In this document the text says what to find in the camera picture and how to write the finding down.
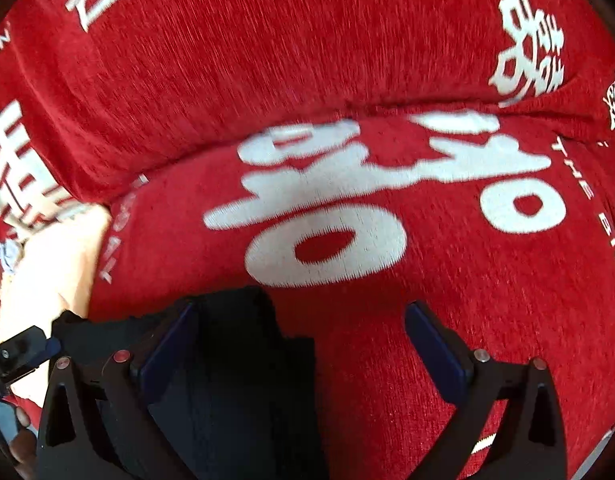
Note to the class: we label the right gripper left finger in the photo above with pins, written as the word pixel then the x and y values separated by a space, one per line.
pixel 95 421

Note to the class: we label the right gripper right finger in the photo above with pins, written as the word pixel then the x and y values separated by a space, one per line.
pixel 530 439

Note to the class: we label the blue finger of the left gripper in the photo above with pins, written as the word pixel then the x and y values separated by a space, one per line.
pixel 24 353

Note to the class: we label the black pants with patterned waistband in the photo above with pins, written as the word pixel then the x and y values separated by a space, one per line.
pixel 241 402

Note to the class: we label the person's left hand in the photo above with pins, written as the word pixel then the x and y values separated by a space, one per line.
pixel 23 447

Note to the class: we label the red blanket with white characters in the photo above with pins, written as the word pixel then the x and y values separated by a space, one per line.
pixel 503 226

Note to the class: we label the red pillow with white characters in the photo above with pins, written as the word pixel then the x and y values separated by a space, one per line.
pixel 94 93

